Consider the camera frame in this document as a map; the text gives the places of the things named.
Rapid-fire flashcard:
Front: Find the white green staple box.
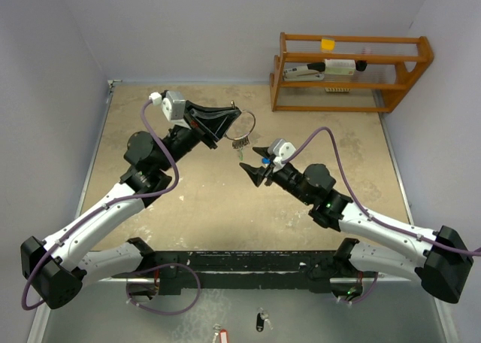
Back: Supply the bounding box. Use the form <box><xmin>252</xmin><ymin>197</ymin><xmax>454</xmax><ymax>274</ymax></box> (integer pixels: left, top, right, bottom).
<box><xmin>324</xmin><ymin>59</ymin><xmax>356</xmax><ymax>75</ymax></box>

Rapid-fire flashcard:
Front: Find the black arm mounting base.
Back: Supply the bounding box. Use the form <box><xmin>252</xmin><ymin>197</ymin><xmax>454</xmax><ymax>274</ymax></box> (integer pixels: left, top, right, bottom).
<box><xmin>117</xmin><ymin>238</ymin><xmax>375</xmax><ymax>296</ymax></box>

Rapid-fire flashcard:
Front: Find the large metal keyring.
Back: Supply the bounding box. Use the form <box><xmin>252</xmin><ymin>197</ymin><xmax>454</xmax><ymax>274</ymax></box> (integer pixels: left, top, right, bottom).
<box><xmin>224</xmin><ymin>110</ymin><xmax>256</xmax><ymax>141</ymax></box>

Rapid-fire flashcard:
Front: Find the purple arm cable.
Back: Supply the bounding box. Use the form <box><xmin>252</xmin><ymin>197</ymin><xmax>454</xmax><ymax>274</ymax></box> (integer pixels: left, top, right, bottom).
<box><xmin>20</xmin><ymin>99</ymin><xmax>180</xmax><ymax>311</ymax></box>
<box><xmin>283</xmin><ymin>126</ymin><xmax>481</xmax><ymax>256</ymax></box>

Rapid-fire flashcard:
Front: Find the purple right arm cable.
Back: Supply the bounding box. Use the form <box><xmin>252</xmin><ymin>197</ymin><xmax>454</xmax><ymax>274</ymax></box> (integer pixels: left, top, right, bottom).
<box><xmin>283</xmin><ymin>126</ymin><xmax>481</xmax><ymax>256</ymax></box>

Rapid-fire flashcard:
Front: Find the wooden three-tier shelf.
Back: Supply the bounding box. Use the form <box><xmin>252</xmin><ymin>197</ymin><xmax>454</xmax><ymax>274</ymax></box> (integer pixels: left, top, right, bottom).
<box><xmin>269</xmin><ymin>32</ymin><xmax>434</xmax><ymax>113</ymax></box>

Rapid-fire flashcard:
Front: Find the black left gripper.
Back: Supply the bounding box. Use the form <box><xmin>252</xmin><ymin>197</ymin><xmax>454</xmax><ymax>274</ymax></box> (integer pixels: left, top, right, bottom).
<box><xmin>156</xmin><ymin>102</ymin><xmax>240</xmax><ymax>172</ymax></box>

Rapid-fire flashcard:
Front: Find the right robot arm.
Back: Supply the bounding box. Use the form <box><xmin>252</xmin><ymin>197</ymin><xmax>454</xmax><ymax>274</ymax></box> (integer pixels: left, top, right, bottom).
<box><xmin>240</xmin><ymin>159</ymin><xmax>473</xmax><ymax>304</ymax></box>

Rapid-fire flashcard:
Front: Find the metal corner bracket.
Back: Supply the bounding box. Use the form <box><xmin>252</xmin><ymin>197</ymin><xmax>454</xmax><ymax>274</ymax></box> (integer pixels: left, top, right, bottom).
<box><xmin>107</xmin><ymin>79</ymin><xmax>123</xmax><ymax>93</ymax></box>

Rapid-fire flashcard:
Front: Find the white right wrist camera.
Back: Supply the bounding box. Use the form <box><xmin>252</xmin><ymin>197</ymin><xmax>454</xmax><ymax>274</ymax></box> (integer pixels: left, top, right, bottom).
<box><xmin>268</xmin><ymin>138</ymin><xmax>296</xmax><ymax>172</ymax></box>

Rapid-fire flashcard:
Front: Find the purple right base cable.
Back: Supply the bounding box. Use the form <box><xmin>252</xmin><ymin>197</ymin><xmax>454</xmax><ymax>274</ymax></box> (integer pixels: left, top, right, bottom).
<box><xmin>336</xmin><ymin>267</ymin><xmax>380</xmax><ymax>306</ymax></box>

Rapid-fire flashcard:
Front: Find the black red stamp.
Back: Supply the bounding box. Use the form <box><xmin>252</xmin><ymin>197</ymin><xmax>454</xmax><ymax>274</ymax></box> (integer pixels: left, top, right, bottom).
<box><xmin>355</xmin><ymin>60</ymin><xmax>368</xmax><ymax>71</ymax></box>

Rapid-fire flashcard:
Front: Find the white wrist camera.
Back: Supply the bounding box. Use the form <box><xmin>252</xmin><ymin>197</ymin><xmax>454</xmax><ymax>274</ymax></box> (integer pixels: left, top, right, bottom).
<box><xmin>149</xmin><ymin>90</ymin><xmax>190</xmax><ymax>129</ymax></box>
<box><xmin>268</xmin><ymin>138</ymin><xmax>296</xmax><ymax>172</ymax></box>

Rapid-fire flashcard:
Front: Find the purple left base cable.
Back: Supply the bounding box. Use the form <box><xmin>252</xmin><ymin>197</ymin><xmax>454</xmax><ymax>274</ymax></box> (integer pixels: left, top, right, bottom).
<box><xmin>125</xmin><ymin>260</ymin><xmax>202</xmax><ymax>315</ymax></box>

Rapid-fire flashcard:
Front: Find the yellow tape measure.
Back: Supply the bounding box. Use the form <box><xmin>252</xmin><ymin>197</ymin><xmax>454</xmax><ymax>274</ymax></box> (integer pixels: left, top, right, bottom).
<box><xmin>320</xmin><ymin>38</ymin><xmax>336</xmax><ymax>53</ymax></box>

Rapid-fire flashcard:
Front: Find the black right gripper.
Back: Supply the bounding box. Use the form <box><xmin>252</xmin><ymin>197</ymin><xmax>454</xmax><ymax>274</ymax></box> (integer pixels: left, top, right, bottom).
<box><xmin>239</xmin><ymin>147</ymin><xmax>313</xmax><ymax>205</ymax></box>

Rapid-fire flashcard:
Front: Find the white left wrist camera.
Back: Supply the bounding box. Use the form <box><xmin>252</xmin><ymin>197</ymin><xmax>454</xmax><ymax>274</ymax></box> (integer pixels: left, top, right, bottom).
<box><xmin>149</xmin><ymin>90</ymin><xmax>190</xmax><ymax>129</ymax></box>

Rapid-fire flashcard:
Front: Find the black tag key bunch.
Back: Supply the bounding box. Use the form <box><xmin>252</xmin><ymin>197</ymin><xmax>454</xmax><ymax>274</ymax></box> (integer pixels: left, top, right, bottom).
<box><xmin>256</xmin><ymin>308</ymin><xmax>274</xmax><ymax>332</ymax></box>

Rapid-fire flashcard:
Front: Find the red tag key bunch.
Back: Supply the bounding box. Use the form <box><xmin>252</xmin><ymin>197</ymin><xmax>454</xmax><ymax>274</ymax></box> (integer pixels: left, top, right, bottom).
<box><xmin>212</xmin><ymin>324</ymin><xmax>228</xmax><ymax>343</ymax></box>

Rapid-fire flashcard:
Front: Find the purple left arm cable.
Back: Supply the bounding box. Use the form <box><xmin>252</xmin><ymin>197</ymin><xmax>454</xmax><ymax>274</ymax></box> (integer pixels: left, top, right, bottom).
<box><xmin>20</xmin><ymin>99</ymin><xmax>180</xmax><ymax>311</ymax></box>

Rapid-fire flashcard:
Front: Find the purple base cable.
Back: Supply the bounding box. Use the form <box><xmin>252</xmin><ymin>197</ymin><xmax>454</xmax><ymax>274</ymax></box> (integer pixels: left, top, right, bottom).
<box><xmin>125</xmin><ymin>260</ymin><xmax>202</xmax><ymax>315</ymax></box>
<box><xmin>336</xmin><ymin>267</ymin><xmax>380</xmax><ymax>306</ymax></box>

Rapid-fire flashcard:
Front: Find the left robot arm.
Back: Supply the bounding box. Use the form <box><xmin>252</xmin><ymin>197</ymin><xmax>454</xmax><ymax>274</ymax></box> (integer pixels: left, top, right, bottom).
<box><xmin>20</xmin><ymin>92</ymin><xmax>242</xmax><ymax>311</ymax></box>

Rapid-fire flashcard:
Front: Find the grey black stapler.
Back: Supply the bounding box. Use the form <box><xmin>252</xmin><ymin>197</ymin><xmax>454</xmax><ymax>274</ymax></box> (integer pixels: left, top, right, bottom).
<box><xmin>283</xmin><ymin>62</ymin><xmax>325</xmax><ymax>82</ymax></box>

